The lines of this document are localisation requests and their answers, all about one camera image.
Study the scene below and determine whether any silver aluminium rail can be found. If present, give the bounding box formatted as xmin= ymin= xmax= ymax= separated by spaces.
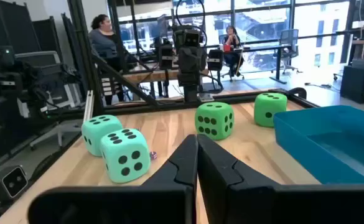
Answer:
xmin=82 ymin=90 xmax=95 ymax=124

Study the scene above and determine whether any teal foam die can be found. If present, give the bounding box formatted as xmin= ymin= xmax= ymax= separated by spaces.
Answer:
xmin=100 ymin=128 xmax=151 ymax=184
xmin=81 ymin=114 xmax=124 ymax=157

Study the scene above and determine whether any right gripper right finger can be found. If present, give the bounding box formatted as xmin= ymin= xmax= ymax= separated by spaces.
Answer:
xmin=197 ymin=134 xmax=364 ymax=224

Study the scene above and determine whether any black office desk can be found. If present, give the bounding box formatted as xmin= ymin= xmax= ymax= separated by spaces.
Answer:
xmin=200 ymin=43 xmax=292 ymax=85

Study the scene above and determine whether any black machine assembly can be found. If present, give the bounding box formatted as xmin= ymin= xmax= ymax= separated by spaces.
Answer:
xmin=0 ymin=46 xmax=86 ymax=125

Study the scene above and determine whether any wooden desk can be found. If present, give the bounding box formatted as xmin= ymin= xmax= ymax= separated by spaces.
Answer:
xmin=122 ymin=68 xmax=210 ymax=84

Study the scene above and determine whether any black equipment box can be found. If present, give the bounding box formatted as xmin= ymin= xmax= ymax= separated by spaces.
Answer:
xmin=158 ymin=43 xmax=175 ymax=71
xmin=207 ymin=49 xmax=225 ymax=72

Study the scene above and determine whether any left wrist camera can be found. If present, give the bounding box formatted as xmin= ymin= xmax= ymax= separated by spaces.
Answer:
xmin=172 ymin=26 xmax=201 ymax=47

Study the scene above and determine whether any person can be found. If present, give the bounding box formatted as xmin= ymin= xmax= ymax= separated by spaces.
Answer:
xmin=223 ymin=25 xmax=245 ymax=78
xmin=87 ymin=14 xmax=129 ymax=106

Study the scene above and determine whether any green foam die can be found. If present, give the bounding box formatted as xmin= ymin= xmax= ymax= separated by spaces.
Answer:
xmin=194 ymin=101 xmax=235 ymax=141
xmin=253 ymin=92 xmax=288 ymax=128

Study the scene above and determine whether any blue plastic bin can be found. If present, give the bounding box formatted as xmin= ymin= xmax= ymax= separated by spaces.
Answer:
xmin=273 ymin=105 xmax=364 ymax=185

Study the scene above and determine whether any black computer tower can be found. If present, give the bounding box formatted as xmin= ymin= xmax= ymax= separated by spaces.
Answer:
xmin=339 ymin=65 xmax=364 ymax=105

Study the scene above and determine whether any black mesh office chair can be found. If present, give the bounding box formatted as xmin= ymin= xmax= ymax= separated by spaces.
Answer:
xmin=273 ymin=28 xmax=304 ymax=75

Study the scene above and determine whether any black partition panel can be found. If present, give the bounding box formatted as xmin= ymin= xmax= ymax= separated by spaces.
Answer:
xmin=32 ymin=15 xmax=65 ymax=62
xmin=0 ymin=0 xmax=42 ymax=54

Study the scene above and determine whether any black table-level camera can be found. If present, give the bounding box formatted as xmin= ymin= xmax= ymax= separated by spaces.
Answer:
xmin=0 ymin=164 xmax=29 ymax=203

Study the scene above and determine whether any black computer monitor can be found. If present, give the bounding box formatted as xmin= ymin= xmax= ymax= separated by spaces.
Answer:
xmin=156 ymin=14 xmax=169 ymax=38

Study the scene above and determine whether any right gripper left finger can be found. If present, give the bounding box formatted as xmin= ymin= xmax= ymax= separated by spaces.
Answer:
xmin=27 ymin=134 xmax=198 ymax=224

